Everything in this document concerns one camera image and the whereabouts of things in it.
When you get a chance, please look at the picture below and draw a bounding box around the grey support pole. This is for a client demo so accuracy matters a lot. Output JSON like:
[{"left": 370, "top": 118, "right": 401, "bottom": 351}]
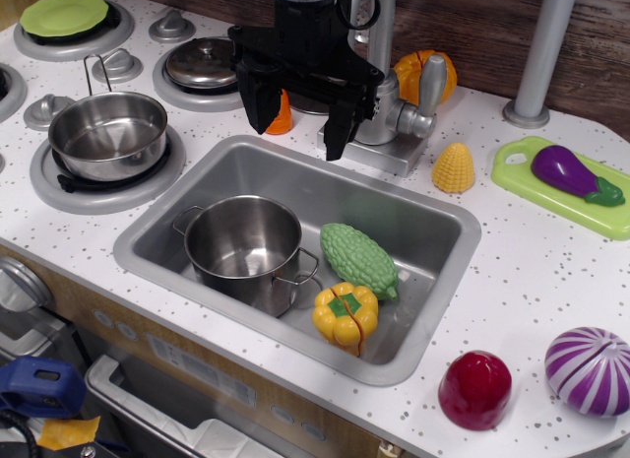
[{"left": 503, "top": 0, "right": 576, "bottom": 129}]

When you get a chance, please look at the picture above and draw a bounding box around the grey stove knob back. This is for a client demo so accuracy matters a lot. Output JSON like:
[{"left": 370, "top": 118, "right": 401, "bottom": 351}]
[{"left": 149, "top": 10, "right": 196, "bottom": 43}]

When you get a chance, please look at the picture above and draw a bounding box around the flat steel lid on counter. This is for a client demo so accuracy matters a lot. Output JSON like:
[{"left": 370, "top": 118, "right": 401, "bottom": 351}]
[{"left": 287, "top": 92, "right": 329, "bottom": 115}]

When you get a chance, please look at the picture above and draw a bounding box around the grey stove knob middle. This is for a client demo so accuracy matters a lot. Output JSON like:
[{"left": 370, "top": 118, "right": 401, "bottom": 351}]
[{"left": 92, "top": 48, "right": 143, "bottom": 84}]

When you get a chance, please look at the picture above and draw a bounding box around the grey stove burner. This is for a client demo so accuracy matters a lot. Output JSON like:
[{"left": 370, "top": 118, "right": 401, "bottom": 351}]
[
  {"left": 153, "top": 44, "right": 242, "bottom": 112},
  {"left": 0, "top": 63, "right": 28, "bottom": 122},
  {"left": 30, "top": 127, "right": 186, "bottom": 215},
  {"left": 13, "top": 1, "right": 135, "bottom": 62}
]

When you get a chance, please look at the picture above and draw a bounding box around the orange toy pumpkin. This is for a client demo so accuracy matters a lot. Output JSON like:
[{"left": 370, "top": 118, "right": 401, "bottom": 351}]
[{"left": 394, "top": 49, "right": 458, "bottom": 105}]

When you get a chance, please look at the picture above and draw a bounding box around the front grey stove burner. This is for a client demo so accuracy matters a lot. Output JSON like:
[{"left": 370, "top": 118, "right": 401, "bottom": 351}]
[{"left": 30, "top": 127, "right": 186, "bottom": 215}]

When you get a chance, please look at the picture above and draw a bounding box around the green toy plate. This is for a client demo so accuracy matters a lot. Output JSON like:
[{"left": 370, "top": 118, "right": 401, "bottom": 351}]
[{"left": 19, "top": 0, "right": 109, "bottom": 38}]

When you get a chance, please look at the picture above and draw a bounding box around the blue clamp tool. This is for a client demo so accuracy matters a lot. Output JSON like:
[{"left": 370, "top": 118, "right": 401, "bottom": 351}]
[{"left": 1, "top": 356, "right": 87, "bottom": 419}]

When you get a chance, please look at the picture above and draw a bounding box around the grey oven door handle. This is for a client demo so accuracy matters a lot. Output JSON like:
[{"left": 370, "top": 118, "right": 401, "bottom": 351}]
[{"left": 85, "top": 356, "right": 278, "bottom": 457}]

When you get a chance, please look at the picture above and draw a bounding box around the dark red toy fruit half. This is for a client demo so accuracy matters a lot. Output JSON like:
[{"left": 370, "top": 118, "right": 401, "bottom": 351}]
[{"left": 438, "top": 351, "right": 512, "bottom": 431}]

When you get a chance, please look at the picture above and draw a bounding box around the purple toy eggplant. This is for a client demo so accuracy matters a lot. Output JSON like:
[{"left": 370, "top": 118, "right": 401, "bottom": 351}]
[{"left": 531, "top": 145, "right": 625, "bottom": 207}]

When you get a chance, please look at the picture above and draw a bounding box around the purple striped toy onion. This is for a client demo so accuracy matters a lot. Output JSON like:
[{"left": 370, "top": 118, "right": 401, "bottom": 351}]
[{"left": 544, "top": 327, "right": 629, "bottom": 418}]

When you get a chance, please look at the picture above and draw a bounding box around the far left grey stove burner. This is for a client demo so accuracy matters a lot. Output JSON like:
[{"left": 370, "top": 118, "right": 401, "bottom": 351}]
[{"left": 0, "top": 63, "right": 28, "bottom": 122}]

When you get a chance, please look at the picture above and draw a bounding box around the yellow toy corn piece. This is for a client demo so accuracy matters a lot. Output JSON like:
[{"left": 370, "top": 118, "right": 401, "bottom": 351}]
[{"left": 431, "top": 142, "right": 474, "bottom": 193}]

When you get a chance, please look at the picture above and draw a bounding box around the light green cutting board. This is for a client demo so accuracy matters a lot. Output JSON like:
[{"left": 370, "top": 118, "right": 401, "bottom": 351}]
[{"left": 491, "top": 137, "right": 629, "bottom": 240}]

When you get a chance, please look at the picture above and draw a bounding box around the steel pot lid on burner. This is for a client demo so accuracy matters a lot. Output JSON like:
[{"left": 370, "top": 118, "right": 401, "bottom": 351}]
[{"left": 164, "top": 37, "right": 237, "bottom": 90}]

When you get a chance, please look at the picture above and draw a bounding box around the grey toy sink basin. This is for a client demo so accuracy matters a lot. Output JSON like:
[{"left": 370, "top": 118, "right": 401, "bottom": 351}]
[{"left": 113, "top": 135, "right": 481, "bottom": 386}]

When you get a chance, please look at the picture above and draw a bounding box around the green toy bitter gourd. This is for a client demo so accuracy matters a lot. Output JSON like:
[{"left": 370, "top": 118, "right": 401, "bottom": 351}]
[{"left": 320, "top": 223, "right": 399, "bottom": 300}]

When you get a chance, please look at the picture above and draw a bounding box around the steel pan with wire handle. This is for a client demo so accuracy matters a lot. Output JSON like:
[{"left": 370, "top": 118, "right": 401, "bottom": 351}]
[{"left": 48, "top": 65, "right": 168, "bottom": 182}]

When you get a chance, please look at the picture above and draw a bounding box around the back left grey stove burner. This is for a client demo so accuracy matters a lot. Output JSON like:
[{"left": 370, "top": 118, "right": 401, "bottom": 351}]
[{"left": 13, "top": 1, "right": 135, "bottom": 62}]

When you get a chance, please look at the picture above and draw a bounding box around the yellow cloth scrap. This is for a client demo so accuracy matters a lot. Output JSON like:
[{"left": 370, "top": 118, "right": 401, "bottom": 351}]
[{"left": 36, "top": 416, "right": 101, "bottom": 451}]

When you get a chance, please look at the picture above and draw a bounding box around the silver toy faucet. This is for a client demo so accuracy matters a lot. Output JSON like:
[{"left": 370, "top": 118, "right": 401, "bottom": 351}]
[{"left": 342, "top": 0, "right": 447, "bottom": 176}]

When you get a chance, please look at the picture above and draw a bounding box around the grey stove knob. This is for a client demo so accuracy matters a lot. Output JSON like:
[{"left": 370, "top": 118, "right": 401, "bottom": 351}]
[
  {"left": 149, "top": 10, "right": 196, "bottom": 43},
  {"left": 92, "top": 48, "right": 143, "bottom": 84},
  {"left": 24, "top": 94, "right": 75, "bottom": 132}
]

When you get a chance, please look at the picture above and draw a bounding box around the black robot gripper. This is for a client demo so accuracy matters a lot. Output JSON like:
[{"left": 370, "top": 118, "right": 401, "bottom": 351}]
[{"left": 228, "top": 0, "right": 384, "bottom": 161}]

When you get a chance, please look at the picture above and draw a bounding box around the grey stove knob front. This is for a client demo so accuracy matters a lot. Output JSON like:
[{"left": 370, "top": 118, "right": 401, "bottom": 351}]
[{"left": 24, "top": 94, "right": 75, "bottom": 132}]

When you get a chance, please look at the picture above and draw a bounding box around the back right grey stove burner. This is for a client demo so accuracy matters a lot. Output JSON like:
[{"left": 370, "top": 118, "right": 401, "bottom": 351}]
[{"left": 153, "top": 44, "right": 242, "bottom": 112}]

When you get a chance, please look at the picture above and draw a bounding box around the yellow toy bell pepper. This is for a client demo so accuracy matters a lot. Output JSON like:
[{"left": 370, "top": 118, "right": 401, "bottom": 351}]
[{"left": 311, "top": 282, "right": 379, "bottom": 357}]

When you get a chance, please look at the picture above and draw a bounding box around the steel pot with handles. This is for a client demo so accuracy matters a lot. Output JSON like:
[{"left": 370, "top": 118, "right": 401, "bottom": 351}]
[{"left": 172, "top": 195, "right": 320, "bottom": 317}]

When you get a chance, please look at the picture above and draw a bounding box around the orange toy carrot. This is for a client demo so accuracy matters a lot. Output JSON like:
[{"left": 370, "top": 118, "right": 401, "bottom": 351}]
[{"left": 266, "top": 90, "right": 293, "bottom": 135}]

